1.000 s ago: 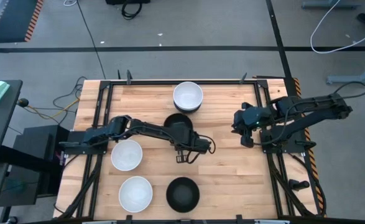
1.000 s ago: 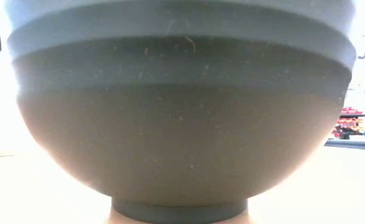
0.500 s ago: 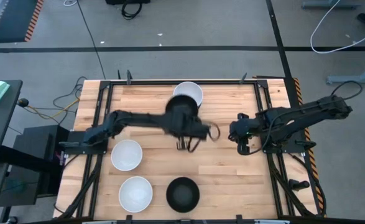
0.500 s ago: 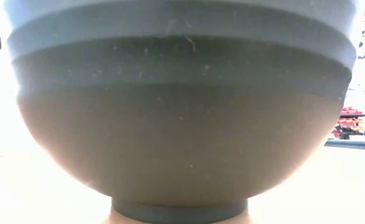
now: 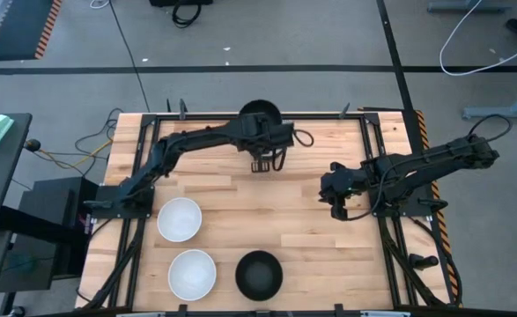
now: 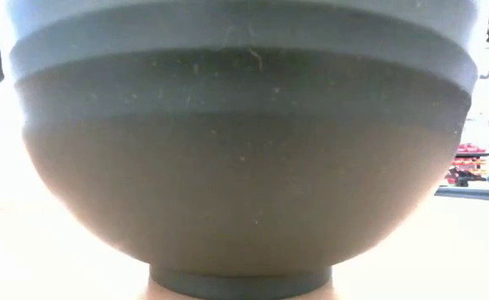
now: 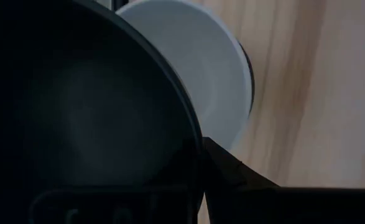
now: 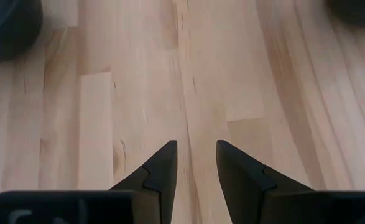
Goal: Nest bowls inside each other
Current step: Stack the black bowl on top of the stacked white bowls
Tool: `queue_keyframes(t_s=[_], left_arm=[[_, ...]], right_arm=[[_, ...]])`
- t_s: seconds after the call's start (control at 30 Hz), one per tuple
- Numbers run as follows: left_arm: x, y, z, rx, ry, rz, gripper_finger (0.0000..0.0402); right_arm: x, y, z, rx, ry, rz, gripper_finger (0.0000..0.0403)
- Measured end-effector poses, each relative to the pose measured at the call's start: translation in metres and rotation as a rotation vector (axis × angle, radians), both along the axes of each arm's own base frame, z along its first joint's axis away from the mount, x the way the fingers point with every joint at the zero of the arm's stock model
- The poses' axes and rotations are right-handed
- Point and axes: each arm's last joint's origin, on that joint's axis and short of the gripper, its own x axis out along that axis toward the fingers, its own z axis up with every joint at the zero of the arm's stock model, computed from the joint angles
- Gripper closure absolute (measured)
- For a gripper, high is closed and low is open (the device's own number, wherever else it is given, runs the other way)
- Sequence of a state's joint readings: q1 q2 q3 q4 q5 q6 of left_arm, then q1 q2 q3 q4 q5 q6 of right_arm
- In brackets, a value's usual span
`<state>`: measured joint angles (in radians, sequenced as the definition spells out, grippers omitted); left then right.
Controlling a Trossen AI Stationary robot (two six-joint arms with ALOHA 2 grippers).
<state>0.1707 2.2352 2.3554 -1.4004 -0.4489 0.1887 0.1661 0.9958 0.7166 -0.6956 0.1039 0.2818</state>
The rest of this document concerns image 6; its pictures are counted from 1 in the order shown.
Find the red storage shelf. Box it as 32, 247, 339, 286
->
444, 142, 489, 188

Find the black bowl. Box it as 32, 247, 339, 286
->
0, 0, 489, 300

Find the black metal frame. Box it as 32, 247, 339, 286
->
434, 186, 489, 204

